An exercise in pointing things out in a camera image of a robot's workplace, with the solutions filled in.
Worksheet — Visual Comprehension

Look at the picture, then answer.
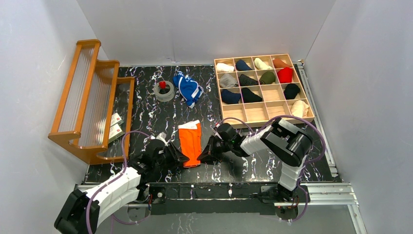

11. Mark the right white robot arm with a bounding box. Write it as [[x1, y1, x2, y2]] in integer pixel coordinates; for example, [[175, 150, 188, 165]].
[[197, 115, 313, 194]]

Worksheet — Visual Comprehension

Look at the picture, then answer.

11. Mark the small red cap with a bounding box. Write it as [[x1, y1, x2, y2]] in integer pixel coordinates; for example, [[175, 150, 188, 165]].
[[159, 81, 167, 89]]

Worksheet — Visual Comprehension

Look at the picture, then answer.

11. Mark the grey rolled cloth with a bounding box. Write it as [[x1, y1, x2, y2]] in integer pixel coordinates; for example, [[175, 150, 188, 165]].
[[218, 74, 239, 88]]

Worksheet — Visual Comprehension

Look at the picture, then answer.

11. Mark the white rolled cloth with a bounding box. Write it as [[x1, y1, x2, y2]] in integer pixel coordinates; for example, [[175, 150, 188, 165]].
[[215, 62, 235, 73]]

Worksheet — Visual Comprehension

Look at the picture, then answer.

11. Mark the clear tape roll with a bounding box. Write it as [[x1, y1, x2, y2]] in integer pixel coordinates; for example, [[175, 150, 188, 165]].
[[153, 81, 175, 102]]

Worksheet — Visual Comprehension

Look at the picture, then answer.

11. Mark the cream rolled cloth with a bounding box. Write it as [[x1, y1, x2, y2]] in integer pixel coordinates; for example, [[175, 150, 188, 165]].
[[254, 58, 273, 70]]

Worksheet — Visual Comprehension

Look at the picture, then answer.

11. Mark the beige rolled cloth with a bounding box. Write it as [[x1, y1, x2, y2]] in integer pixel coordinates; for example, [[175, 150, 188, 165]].
[[290, 100, 310, 118]]

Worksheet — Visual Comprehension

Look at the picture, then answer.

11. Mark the orange underwear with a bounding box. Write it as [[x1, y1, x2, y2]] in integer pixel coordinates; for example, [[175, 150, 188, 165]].
[[178, 120, 202, 168]]

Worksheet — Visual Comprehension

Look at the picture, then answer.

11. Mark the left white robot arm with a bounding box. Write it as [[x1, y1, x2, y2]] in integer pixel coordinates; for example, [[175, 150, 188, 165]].
[[54, 133, 190, 234]]

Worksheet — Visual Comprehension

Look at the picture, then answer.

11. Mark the rust orange rolled cloth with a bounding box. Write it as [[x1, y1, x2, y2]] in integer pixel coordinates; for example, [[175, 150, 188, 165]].
[[272, 58, 291, 69]]

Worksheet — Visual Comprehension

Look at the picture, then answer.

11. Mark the red rolled cloth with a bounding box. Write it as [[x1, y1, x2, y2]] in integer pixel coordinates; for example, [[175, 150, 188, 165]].
[[277, 67, 293, 83]]

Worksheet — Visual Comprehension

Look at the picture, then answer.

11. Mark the white box red label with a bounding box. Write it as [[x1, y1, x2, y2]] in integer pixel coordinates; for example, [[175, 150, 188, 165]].
[[110, 112, 124, 128]]

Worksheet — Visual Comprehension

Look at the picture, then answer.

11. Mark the olive rolled cloth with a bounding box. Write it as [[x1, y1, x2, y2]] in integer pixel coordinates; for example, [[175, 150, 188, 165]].
[[259, 71, 276, 85]]

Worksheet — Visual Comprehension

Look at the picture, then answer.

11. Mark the black rolled cloth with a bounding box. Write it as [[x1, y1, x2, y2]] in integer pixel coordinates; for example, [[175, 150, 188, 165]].
[[241, 88, 263, 103], [283, 83, 300, 100]]

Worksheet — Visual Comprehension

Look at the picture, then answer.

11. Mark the black rolled cloth right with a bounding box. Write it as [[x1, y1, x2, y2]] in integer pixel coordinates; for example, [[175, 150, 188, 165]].
[[283, 83, 300, 100]]

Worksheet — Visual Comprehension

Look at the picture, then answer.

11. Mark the wooden compartment organizer box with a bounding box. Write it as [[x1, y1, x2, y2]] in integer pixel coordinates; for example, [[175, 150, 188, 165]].
[[214, 54, 315, 128]]

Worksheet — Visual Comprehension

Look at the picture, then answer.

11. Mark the wooden acrylic tiered rack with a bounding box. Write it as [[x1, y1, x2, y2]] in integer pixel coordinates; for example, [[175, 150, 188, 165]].
[[48, 39, 135, 165]]

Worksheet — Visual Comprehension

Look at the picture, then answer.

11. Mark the black rolled cloth middle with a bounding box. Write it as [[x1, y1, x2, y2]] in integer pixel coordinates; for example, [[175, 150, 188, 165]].
[[241, 88, 263, 103]]

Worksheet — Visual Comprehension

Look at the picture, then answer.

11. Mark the navy rolled cloth top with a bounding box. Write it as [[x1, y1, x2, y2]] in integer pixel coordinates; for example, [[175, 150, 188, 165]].
[[235, 59, 252, 71]]

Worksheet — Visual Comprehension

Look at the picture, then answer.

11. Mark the dark patterned rolled cloth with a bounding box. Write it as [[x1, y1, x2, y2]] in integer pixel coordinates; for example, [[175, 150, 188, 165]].
[[238, 74, 259, 87]]

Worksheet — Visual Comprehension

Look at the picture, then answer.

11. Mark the blue underwear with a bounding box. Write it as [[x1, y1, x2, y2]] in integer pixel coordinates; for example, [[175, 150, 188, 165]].
[[173, 71, 204, 109]]

